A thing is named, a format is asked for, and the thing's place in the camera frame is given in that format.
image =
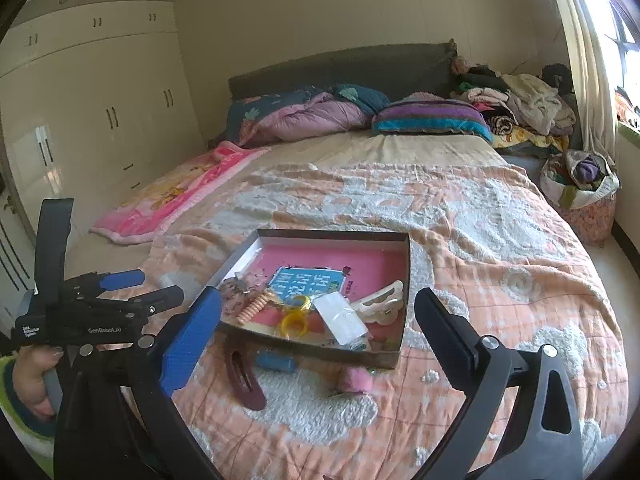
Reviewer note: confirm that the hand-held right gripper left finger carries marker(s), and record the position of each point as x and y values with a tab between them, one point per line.
192	342

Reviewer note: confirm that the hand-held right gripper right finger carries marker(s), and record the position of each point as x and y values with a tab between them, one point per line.
445	332

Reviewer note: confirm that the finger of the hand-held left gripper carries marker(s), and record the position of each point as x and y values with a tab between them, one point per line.
160	297
122	279

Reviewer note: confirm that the dotted sheer bow hair clip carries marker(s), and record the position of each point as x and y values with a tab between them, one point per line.
232	290

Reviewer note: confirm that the yellow plastic hair clip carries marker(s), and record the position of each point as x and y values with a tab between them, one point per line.
287	328

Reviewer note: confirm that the earrings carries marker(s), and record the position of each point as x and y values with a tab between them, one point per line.
340	320

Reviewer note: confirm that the dark box with pink lining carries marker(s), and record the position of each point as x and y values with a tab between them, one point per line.
310	260

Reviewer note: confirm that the person's left hand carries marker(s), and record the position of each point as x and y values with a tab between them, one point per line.
30	380

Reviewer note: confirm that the dark red snap hair clip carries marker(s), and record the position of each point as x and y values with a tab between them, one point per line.
245	380

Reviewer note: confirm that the small blue box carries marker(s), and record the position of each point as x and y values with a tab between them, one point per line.
275	361

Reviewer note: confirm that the orange plaid cloud blanket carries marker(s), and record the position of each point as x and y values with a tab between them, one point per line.
500	260

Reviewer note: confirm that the pink cartoon blanket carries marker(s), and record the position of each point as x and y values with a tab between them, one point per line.
170	195

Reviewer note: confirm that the pink pompom hair clip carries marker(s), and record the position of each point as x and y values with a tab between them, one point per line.
357	379

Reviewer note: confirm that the beige bed sheet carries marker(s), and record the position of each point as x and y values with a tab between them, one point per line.
375	152

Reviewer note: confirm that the cream wardrobe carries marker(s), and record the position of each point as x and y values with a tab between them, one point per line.
100	85

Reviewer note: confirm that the laundry basket with clothes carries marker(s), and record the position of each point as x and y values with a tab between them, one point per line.
582	190

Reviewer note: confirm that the striped purple teal pillow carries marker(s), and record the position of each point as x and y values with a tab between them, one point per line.
430	117

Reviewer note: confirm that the pink and navy duvet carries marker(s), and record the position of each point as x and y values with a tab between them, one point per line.
310	112

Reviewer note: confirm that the pile of clothes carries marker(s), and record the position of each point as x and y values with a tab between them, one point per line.
530	105

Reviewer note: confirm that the grey bed headboard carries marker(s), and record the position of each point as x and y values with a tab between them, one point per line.
340	67

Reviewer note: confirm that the cream curtain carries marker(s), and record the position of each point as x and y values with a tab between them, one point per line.
585	50

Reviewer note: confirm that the window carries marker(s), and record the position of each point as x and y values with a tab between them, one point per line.
620	10

